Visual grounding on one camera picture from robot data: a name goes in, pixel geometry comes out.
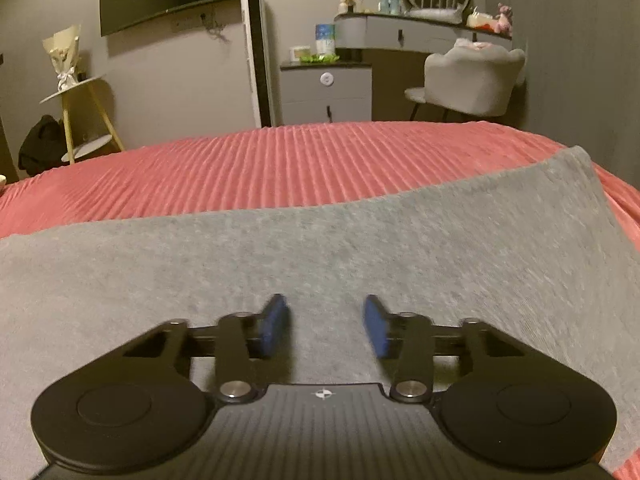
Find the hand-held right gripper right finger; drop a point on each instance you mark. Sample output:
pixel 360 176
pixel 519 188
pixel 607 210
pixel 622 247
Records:
pixel 375 325

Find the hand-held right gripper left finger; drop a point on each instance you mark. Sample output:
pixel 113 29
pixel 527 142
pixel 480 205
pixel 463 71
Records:
pixel 274 325

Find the grey sweat pants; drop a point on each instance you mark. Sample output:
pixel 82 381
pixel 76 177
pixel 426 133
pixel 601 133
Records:
pixel 320 245

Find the pink ribbed bedspread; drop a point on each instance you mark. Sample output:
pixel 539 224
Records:
pixel 300 160

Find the grey drawer cabinet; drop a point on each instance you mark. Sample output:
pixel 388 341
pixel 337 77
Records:
pixel 325 97

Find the grey upholstered chair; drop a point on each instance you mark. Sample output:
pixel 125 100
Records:
pixel 470 80

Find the green leafy decoration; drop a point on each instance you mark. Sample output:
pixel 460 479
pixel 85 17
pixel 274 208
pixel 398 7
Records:
pixel 320 59

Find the small white box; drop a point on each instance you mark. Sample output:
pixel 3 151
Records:
pixel 301 53

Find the white tower air conditioner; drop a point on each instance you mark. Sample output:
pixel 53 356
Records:
pixel 251 50

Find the blue white carton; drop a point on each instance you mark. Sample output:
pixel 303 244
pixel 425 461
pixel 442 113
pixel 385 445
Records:
pixel 326 39

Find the black bag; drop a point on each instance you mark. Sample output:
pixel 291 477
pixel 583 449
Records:
pixel 42 145

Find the grey vanity desk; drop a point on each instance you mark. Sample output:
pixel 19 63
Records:
pixel 400 30

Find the pink cloth on chair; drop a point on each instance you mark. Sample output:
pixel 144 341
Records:
pixel 475 45

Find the round side table yellow legs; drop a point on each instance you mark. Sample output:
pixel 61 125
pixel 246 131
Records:
pixel 95 81

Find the white fluffy cloth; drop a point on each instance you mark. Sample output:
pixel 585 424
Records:
pixel 435 14

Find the orange white container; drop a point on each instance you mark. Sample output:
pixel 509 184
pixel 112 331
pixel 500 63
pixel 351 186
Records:
pixel 480 20

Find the light blue bottle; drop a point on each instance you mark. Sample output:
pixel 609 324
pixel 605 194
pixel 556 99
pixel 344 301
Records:
pixel 395 2
pixel 384 2

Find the pink plush toy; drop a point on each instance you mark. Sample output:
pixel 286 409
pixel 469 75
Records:
pixel 502 19

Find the wrapped flower bouquet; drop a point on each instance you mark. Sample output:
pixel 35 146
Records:
pixel 62 55

